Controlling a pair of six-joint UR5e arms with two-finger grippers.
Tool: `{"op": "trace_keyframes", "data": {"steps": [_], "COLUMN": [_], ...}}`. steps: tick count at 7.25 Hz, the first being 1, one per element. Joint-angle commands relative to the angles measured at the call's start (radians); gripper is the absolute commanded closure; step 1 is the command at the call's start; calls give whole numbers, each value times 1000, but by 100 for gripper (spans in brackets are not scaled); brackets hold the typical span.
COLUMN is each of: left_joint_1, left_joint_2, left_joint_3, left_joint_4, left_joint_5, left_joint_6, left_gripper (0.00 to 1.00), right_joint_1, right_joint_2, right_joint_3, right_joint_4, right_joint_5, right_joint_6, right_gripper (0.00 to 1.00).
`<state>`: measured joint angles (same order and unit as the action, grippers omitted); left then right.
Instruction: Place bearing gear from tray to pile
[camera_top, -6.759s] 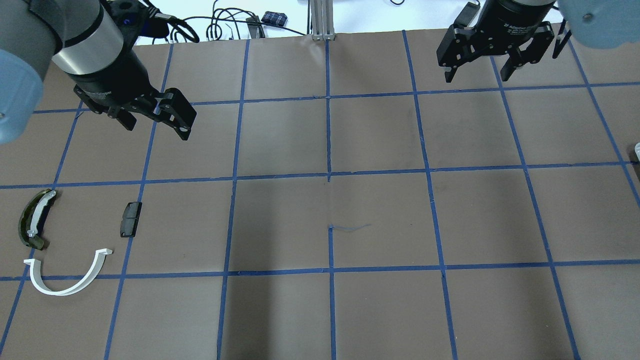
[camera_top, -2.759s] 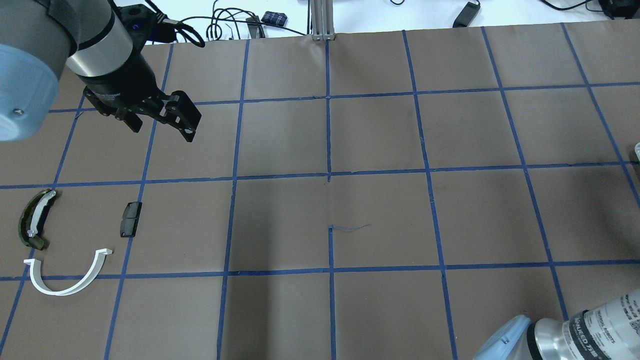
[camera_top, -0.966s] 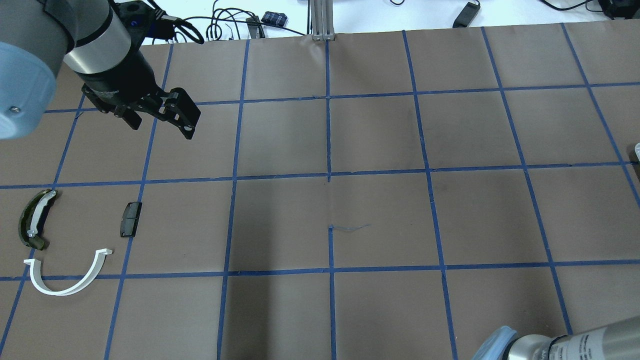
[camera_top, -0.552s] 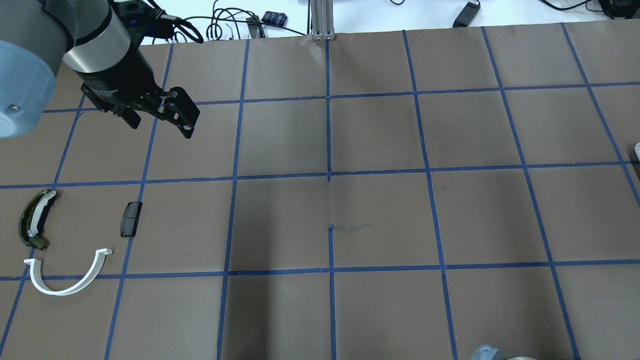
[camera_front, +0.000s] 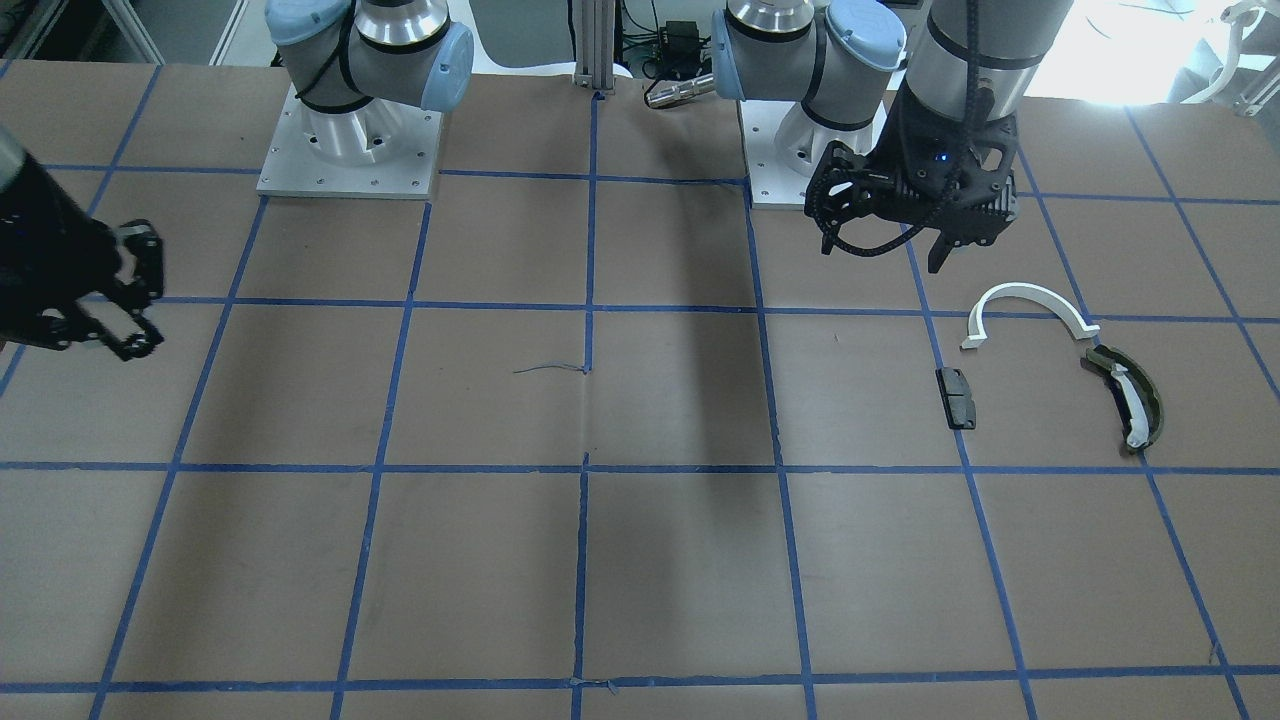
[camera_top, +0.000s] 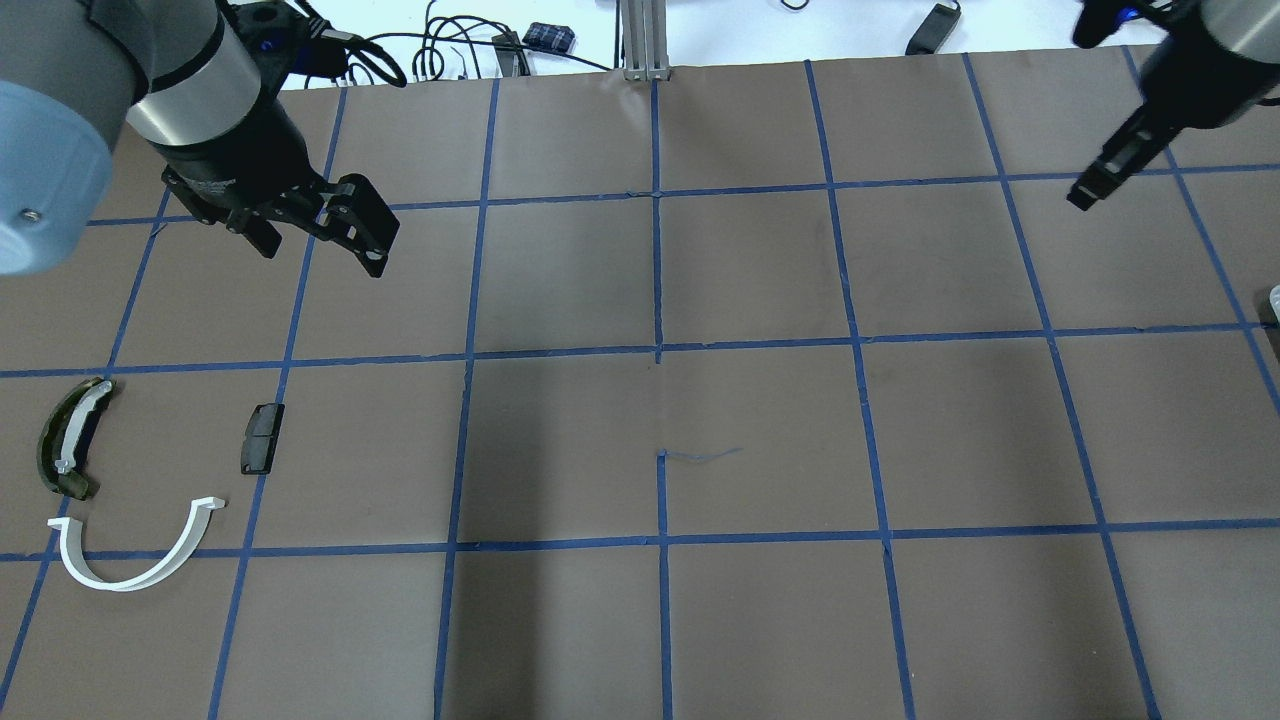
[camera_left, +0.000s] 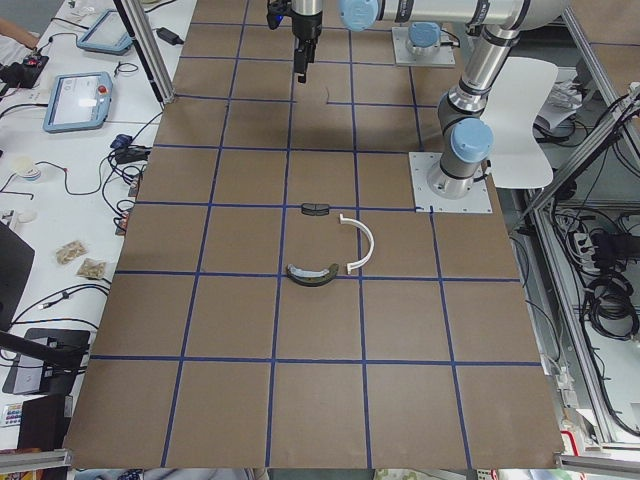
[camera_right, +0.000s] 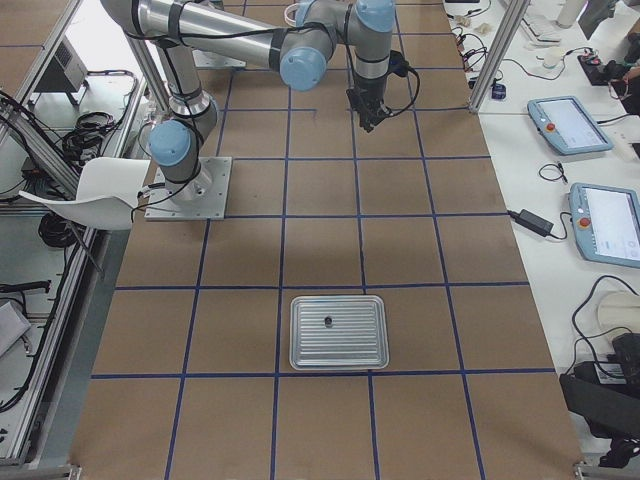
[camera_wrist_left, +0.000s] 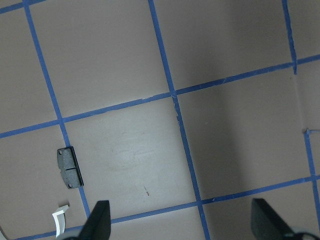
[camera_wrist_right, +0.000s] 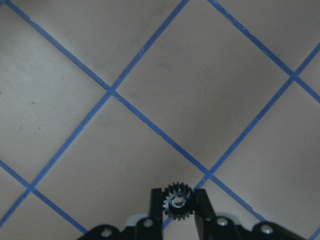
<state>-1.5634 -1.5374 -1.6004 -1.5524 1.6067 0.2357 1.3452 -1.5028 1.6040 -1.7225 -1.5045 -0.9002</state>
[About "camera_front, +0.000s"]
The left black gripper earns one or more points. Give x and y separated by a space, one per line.
908 140

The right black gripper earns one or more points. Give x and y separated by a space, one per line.
45 250

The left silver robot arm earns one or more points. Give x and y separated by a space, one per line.
841 60

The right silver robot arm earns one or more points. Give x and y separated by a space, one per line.
371 81

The black brake pad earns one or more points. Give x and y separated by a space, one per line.
957 398

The green brake shoe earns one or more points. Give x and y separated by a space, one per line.
1137 398

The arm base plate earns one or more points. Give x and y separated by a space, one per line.
385 150
782 145

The aluminium frame post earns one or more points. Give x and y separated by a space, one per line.
594 35

